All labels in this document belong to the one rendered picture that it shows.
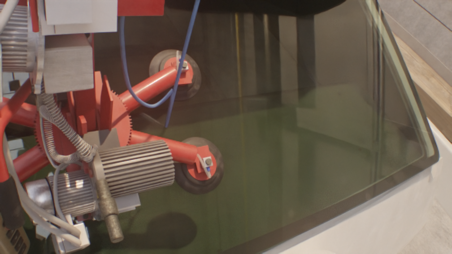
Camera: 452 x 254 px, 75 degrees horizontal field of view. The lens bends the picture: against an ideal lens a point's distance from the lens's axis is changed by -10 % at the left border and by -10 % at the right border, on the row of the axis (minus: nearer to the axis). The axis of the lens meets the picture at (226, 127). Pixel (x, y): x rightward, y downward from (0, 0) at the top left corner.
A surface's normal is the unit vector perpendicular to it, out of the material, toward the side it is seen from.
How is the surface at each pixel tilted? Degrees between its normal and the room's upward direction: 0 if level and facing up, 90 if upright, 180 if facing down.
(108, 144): 26
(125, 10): 73
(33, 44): 61
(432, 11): 90
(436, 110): 90
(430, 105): 90
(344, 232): 49
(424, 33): 90
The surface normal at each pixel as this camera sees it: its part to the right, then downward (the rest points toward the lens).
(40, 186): 0.33, -0.77
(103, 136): 0.46, -0.25
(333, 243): 0.64, 0.07
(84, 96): 0.50, 0.53
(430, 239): 0.30, -0.64
